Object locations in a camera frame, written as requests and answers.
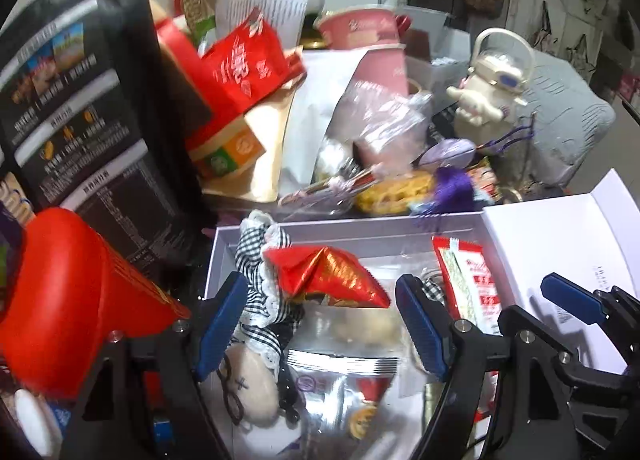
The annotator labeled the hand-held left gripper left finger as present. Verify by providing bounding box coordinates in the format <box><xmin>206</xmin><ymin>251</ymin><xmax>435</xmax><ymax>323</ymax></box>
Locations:
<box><xmin>62</xmin><ymin>270</ymin><xmax>250</xmax><ymax>460</ymax></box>

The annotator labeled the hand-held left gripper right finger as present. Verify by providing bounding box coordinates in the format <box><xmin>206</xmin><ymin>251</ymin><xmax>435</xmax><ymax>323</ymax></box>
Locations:
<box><xmin>395</xmin><ymin>274</ymin><xmax>582</xmax><ymax>460</ymax></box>

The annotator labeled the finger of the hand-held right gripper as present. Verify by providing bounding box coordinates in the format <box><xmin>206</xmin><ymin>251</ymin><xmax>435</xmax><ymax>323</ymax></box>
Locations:
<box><xmin>541</xmin><ymin>274</ymin><xmax>640</xmax><ymax>341</ymax></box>
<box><xmin>554</xmin><ymin>349</ymin><xmax>640</xmax><ymax>394</ymax></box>

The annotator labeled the clear bag with cord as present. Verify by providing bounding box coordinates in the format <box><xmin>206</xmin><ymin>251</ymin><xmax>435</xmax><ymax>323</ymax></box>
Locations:
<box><xmin>419</xmin><ymin>265</ymin><xmax>451</xmax><ymax>311</ymax></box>

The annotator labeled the lavender gift box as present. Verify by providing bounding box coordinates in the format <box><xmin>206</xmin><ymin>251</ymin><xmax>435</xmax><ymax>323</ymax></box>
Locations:
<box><xmin>202</xmin><ymin>169</ymin><xmax>640</xmax><ymax>460</ymax></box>

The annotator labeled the white plush toy with glasses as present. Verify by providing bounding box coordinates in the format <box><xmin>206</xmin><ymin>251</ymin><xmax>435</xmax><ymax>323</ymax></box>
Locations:
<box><xmin>219</xmin><ymin>340</ymin><xmax>281</xmax><ymax>427</ymax></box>

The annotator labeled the red snack packet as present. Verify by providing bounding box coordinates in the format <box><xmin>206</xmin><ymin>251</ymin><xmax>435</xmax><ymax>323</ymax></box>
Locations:
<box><xmin>431</xmin><ymin>235</ymin><xmax>504</xmax><ymax>337</ymax></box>

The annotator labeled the black white gingham cloth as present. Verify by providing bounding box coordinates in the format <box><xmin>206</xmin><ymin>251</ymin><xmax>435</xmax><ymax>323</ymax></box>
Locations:
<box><xmin>234</xmin><ymin>210</ymin><xmax>307</xmax><ymax>384</ymax></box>

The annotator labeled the silver clear zip bag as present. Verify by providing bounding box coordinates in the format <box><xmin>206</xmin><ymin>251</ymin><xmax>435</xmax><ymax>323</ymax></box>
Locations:
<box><xmin>287</xmin><ymin>309</ymin><xmax>431</xmax><ymax>460</ymax></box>

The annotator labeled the red gold foil packet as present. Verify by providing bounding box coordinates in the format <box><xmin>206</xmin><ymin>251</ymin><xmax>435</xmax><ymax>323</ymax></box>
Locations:
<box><xmin>262</xmin><ymin>245</ymin><xmax>392</xmax><ymax>311</ymax></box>

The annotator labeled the yellow snack bag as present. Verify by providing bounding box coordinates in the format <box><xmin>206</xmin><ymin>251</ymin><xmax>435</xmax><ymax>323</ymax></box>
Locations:
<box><xmin>354</xmin><ymin>171</ymin><xmax>436</xmax><ymax>216</ymax></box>

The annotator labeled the purple tassel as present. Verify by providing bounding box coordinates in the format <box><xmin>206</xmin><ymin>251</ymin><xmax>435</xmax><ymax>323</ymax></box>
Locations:
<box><xmin>412</xmin><ymin>167</ymin><xmax>476</xmax><ymax>219</ymax></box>

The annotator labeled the red cylinder canister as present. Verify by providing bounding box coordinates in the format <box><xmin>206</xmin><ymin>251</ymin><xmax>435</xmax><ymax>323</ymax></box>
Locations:
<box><xmin>0</xmin><ymin>207</ymin><xmax>192</xmax><ymax>399</ymax></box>

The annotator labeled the clear wrapped packet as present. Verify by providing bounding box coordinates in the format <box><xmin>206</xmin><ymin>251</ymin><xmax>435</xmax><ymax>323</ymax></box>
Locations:
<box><xmin>277</xmin><ymin>167</ymin><xmax>381</xmax><ymax>213</ymax></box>

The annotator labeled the kraft paper pouch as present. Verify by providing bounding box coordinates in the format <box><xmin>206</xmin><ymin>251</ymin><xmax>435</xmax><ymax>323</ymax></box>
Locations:
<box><xmin>200</xmin><ymin>84</ymin><xmax>301</xmax><ymax>203</ymax></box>

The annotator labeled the purple pouch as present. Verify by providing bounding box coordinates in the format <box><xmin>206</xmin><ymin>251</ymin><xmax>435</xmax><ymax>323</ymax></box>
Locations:
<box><xmin>417</xmin><ymin>139</ymin><xmax>479</xmax><ymax>167</ymax></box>

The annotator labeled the light blue case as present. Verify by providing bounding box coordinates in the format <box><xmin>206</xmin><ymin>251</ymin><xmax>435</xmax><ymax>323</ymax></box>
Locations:
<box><xmin>47</xmin><ymin>402</ymin><xmax>76</xmax><ymax>436</ymax></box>

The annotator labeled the white rounded device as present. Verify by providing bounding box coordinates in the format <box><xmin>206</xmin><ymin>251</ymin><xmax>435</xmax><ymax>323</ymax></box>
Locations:
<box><xmin>14</xmin><ymin>388</ymin><xmax>54</xmax><ymax>457</ymax></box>

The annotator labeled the crumpled clear plastic bag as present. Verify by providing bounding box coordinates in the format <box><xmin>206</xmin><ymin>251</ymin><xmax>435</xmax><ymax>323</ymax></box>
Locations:
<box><xmin>327</xmin><ymin>80</ymin><xmax>436</xmax><ymax>175</ymax></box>

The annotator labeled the white paper bag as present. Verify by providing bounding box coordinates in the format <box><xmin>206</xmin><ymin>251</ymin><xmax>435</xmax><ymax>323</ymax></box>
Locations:
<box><xmin>277</xmin><ymin>47</ymin><xmax>374</xmax><ymax>195</ymax></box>

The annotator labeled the red carton green label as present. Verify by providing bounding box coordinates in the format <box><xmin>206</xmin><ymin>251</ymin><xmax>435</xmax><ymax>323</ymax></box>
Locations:
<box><xmin>155</xmin><ymin>17</ymin><xmax>267</xmax><ymax>179</ymax></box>

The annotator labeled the red printed packet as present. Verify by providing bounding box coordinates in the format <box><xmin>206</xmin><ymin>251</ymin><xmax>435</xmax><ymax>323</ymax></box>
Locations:
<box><xmin>200</xmin><ymin>7</ymin><xmax>292</xmax><ymax>115</ymax></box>

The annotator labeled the black printed food bag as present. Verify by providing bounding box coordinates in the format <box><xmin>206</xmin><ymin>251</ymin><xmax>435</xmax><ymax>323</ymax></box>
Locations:
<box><xmin>0</xmin><ymin>0</ymin><xmax>206</xmax><ymax>285</ymax></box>

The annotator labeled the pink mug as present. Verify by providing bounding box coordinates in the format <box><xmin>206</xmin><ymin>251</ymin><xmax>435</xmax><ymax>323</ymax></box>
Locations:
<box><xmin>314</xmin><ymin>4</ymin><xmax>412</xmax><ymax>96</ymax></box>

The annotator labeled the grey box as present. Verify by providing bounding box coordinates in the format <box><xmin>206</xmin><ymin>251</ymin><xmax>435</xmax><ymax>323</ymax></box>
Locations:
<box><xmin>400</xmin><ymin>7</ymin><xmax>474</xmax><ymax>90</ymax></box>

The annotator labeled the white printed paper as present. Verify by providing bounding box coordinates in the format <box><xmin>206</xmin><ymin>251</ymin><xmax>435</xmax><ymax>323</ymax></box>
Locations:
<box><xmin>215</xmin><ymin>0</ymin><xmax>309</xmax><ymax>53</ymax></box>

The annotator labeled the purple cord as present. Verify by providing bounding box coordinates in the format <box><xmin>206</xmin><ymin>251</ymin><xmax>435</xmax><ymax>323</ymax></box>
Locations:
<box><xmin>477</xmin><ymin>112</ymin><xmax>539</xmax><ymax>155</ymax></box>

